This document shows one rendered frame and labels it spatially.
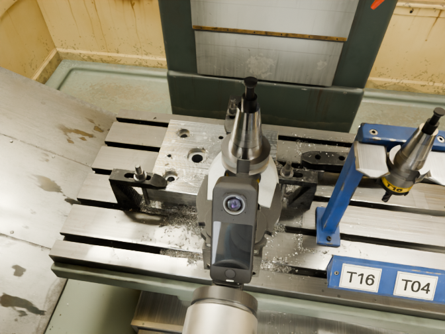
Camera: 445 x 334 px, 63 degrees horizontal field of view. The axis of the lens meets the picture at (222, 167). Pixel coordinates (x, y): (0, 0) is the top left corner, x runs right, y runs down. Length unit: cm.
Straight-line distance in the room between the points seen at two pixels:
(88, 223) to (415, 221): 79
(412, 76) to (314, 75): 66
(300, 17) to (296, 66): 17
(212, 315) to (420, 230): 70
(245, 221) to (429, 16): 139
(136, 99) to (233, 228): 139
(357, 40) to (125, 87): 105
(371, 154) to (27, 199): 102
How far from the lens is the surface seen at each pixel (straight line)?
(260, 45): 119
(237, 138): 43
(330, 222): 85
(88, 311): 115
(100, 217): 94
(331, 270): 82
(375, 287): 85
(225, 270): 40
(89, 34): 186
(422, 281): 87
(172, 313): 98
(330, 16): 114
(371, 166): 62
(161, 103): 167
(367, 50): 125
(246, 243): 38
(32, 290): 119
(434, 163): 67
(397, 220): 98
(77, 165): 137
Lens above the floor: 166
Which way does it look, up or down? 51 degrees down
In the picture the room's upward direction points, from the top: straight up
